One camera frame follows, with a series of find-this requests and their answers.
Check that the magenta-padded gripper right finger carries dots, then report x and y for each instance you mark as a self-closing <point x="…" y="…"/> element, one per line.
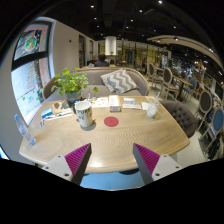
<point x="146" y="159"/>

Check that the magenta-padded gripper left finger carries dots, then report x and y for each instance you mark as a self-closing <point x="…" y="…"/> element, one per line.
<point x="77" y="159"/>

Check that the clear blue-capped water bottle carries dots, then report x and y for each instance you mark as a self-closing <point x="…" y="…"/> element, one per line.
<point x="22" y="130"/>

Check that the white printed mug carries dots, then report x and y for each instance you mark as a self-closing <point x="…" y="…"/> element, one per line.
<point x="84" y="115"/>

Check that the white tube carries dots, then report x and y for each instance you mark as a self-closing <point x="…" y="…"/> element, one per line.
<point x="60" y="115"/>

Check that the small clear case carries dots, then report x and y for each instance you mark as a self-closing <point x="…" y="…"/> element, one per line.
<point x="42" y="123"/>

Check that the flat round red coaster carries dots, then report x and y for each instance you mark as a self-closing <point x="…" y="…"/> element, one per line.
<point x="111" y="121"/>

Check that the white paper napkin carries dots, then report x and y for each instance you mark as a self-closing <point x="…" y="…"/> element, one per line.
<point x="145" y="105"/>

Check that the grey tufted chair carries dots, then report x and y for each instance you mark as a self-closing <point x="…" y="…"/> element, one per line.
<point x="181" y="116"/>

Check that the blue and white box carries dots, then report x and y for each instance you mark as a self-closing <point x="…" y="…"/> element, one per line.
<point x="46" y="112"/>

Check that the small white blue-topped box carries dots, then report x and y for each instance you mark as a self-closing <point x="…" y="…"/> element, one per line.
<point x="129" y="100"/>

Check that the colourful picture leaflet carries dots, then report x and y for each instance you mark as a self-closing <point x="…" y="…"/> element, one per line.
<point x="100" y="102"/>

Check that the orange and white box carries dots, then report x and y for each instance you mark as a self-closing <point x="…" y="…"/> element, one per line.
<point x="114" y="101"/>

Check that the grey curved sofa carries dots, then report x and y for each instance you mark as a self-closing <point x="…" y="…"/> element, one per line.
<point x="96" y="90"/>

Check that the green potted plant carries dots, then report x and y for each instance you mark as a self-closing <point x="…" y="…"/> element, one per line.
<point x="70" y="83"/>

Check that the group of grey-backed chairs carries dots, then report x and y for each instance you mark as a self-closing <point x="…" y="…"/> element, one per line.
<point x="166" y="80"/>

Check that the grey white chevron cushion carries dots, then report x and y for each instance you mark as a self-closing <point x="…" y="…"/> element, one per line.
<point x="118" y="81"/>

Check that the dark-framed decorated window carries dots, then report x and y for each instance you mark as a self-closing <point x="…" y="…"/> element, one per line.
<point x="30" y="76"/>

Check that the person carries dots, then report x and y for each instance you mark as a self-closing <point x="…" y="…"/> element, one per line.
<point x="101" y="62"/>

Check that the group of ceiling spotlights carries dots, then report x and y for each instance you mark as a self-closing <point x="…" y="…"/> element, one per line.
<point x="160" y="2"/>

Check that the black table pedestal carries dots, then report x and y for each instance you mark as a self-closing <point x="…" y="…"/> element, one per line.
<point x="128" y="171"/>

